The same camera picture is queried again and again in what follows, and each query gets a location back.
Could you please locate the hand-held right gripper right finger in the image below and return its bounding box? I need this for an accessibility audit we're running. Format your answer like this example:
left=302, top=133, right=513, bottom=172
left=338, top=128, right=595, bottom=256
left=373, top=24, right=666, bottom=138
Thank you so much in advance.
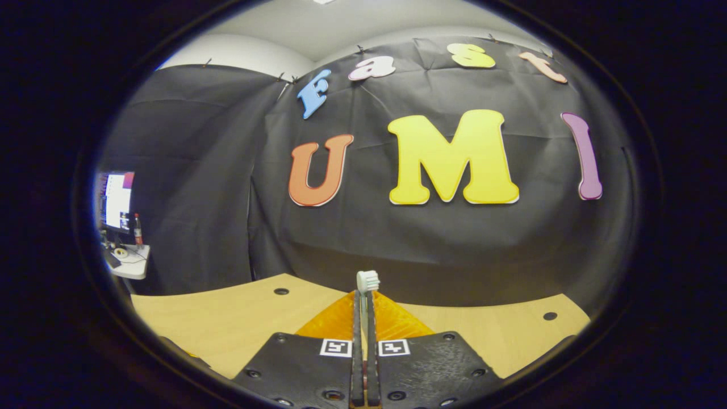
left=366, top=290, right=505, bottom=409

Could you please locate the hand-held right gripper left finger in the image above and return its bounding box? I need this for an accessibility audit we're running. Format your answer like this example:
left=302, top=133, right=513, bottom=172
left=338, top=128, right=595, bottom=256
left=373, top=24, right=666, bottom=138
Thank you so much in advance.
left=233, top=290, right=364, bottom=408

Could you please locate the pale green toothbrush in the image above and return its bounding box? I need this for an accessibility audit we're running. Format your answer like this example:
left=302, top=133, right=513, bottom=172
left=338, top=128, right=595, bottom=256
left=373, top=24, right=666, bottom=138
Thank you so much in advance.
left=356, top=270, right=381, bottom=353

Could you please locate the black backdrop cloth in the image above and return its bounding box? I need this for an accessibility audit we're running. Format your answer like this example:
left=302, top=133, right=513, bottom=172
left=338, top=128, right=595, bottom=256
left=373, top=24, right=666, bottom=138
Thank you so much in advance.
left=97, top=35, right=640, bottom=319

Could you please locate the white side table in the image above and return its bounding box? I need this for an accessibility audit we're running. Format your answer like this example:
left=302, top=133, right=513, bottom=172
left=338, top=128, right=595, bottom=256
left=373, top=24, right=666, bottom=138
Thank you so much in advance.
left=102, top=243, right=151, bottom=280

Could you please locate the computer monitor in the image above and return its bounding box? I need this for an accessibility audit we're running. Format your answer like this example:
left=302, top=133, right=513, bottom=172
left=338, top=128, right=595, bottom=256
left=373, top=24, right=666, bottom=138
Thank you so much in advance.
left=98, top=172, right=136, bottom=233

